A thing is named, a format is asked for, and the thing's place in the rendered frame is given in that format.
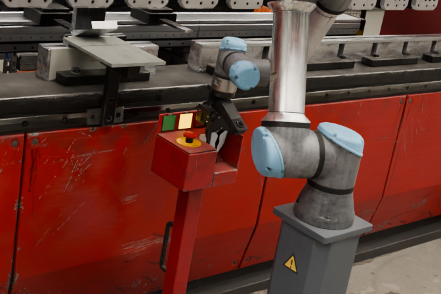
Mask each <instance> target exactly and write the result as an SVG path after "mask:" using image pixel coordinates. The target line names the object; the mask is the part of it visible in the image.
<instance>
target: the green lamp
mask: <svg viewBox="0 0 441 294"><path fill-rule="evenodd" d="M175 120H176V115H170V116H164V118H163V126H162V131H168V130H173V129H174V128H175Z"/></svg>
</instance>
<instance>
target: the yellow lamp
mask: <svg viewBox="0 0 441 294"><path fill-rule="evenodd" d="M191 121H192V114H182V115H180V122H179V126H178V128H179V129H184V128H190V126H191Z"/></svg>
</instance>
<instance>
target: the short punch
mask: <svg viewBox="0 0 441 294"><path fill-rule="evenodd" d="M105 16H106V8H73V14H72V26H71V28H72V36H75V35H77V34H80V33H83V32H85V31H87V30H90V29H92V24H91V22H92V21H105Z"/></svg>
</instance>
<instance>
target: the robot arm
mask: <svg viewBox="0 0 441 294"><path fill-rule="evenodd" d="M351 2H352V0H267V5H268V6H269V7H270V9H271V10H272V12H273V23H272V49H271V60H264V59H256V58H248V57H247V56H246V55H245V53H246V52H247V51H246V49H247V43H246V42H245V41H244V40H243V39H240V38H237V37H224V38H223V39H222V41H221V44H220V48H219V53H218V57H217V62H216V65H215V71H214V74H213V80H212V83H211V84H207V89H208V90H209V96H208V99H207V101H205V102H203V103H199V105H198V110H197V114H196V120H197V121H199V123H201V124H202V125H206V128H205V134H201V135H200V136H199V139H201V140H202V141H204V142H206V143H208V144H210V145H211V146H213V147H215V148H216V149H218V150H217V151H219V150H220V148H221V147H222V145H223V144H224V143H225V142H226V140H227V138H228V136H229V134H230V132H232V134H233V135H241V134H244V132H246V130H247V126H246V124H245V123H244V121H243V119H242V117H241V116H240V114H239V113H238V111H237V109H236V107H235V106H234V104H233V103H232V101H231V98H234V95H235V92H236V90H237V88H239V89H241V90H245V91H247V90H249V89H253V88H254V87H256V86H260V87H270V88H269V102H268V113H267V115H266V116H264V117H263V118H262V119H261V127H257V128H256V129H255V130H254V131H253V136H252V138H251V153H252V158H253V162H254V164H255V167H256V169H257V171H258V172H259V173H260V174H261V175H263V176H265V177H276V178H277V179H281V178H293V179H307V180H306V184H305V186H304V187H303V189H302V190H301V192H300V194H299V196H298V197H297V199H296V200H295V204H294V208H293V212H294V214H295V216H296V217H297V218H298V219H300V220H301V221H303V222H305V223H307V224H309V225H312V226H315V227H318V228H323V229H327V230H345V229H347V228H350V227H351V226H352V225H353V223H354V218H355V212H354V199H353V191H354V186H355V183H356V177H357V174H358V170H359V166H360V161H361V158H362V156H363V153H362V152H363V148H364V140H363V138H362V137H361V136H360V135H359V134H358V133H357V132H355V131H353V130H351V129H349V128H347V127H344V126H342V125H338V124H334V123H328V122H323V123H320V124H319V126H317V129H318V130H317V131H315V130H310V121H309V120H308V119H307V117H306V116H305V95H306V69H307V62H308V61H309V60H310V58H311V56H312V55H313V54H314V52H315V50H316V49H317V47H318V45H319V44H320V43H321V41H322V39H323V38H324V36H325V35H326V33H327V32H328V30H329V29H330V27H331V26H332V24H333V23H334V21H335V19H336V18H337V17H338V16H339V15H342V14H344V13H345V12H346V10H347V9H348V7H349V5H350V4H351ZM203 104H205V105H203ZM199 109H200V114H199V117H198V112H199Z"/></svg>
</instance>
